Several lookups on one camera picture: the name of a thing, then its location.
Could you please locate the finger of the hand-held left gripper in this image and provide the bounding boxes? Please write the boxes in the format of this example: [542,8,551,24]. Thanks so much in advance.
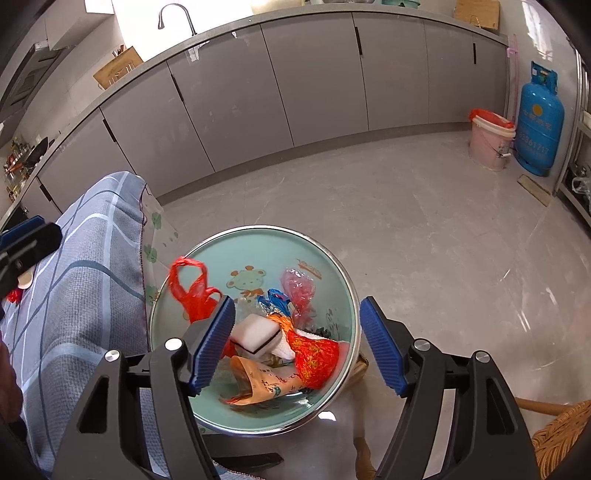
[0,216,64,296]

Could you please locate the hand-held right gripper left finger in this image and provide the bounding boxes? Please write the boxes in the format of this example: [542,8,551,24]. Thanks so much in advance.
[53,294,237,480]

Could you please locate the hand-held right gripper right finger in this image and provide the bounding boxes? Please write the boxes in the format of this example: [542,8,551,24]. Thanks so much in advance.
[359,295,542,480]

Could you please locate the white foam sponge block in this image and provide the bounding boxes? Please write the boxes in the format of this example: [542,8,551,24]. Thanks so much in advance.
[228,315,283,357]

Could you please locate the orange snack packet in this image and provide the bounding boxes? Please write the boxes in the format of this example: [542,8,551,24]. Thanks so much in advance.
[222,354,303,407]

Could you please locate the red printed plastic bag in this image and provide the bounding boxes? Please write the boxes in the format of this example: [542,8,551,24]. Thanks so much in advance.
[272,329,341,389]

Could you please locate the blue foil wrapper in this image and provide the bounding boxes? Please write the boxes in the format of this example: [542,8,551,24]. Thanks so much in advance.
[256,288,294,320]

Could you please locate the teal enamel basin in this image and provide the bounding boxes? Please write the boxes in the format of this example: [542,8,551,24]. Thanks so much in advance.
[148,225,362,437]

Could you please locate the pink cellophane wrapper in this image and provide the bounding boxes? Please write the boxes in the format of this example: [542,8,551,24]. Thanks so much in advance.
[281,267,320,326]

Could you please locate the person's left forearm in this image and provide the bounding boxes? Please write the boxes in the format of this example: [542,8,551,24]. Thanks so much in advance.
[0,342,23,423]

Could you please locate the metal spice rack with bottles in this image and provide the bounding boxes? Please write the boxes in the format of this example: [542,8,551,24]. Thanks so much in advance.
[4,136,33,199]

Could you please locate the black wok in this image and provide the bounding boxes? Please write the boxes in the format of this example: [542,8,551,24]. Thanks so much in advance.
[25,136,51,169]

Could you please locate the blue plaid tablecloth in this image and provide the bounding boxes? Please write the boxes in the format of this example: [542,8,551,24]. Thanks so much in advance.
[0,171,218,480]

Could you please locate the wooden stool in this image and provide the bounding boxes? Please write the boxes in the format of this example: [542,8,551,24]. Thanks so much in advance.
[318,353,379,480]

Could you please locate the white printed plastic table cover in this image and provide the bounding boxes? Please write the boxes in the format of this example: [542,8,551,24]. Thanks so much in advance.
[139,185,181,315]

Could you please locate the black range hood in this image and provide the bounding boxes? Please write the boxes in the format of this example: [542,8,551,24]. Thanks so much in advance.
[0,44,65,121]

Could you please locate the wicker chair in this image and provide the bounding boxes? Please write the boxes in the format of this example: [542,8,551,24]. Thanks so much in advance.
[515,397,591,480]

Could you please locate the wooden plank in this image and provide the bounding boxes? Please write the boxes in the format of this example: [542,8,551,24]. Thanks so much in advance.
[517,174,554,208]

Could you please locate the pink plastic bucket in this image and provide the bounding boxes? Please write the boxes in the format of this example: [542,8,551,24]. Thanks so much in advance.
[468,108,517,172]

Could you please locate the red plastic bucket liner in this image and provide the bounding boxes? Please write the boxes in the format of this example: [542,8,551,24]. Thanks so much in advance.
[468,108,515,130]

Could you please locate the grey kitchen base cabinets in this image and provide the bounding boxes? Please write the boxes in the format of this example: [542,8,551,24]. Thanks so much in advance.
[18,9,509,222]

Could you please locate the blue gas cylinder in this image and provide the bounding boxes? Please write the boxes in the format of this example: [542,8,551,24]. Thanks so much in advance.
[515,61,565,177]

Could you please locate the metal shelf rack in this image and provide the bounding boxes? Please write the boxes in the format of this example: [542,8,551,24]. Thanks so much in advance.
[551,46,591,217]

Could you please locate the metal kitchen faucet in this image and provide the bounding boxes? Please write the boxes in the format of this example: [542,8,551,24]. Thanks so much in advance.
[158,4,198,37]

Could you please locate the pink plastic stick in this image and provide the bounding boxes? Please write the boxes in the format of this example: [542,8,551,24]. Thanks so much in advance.
[507,33,520,121]

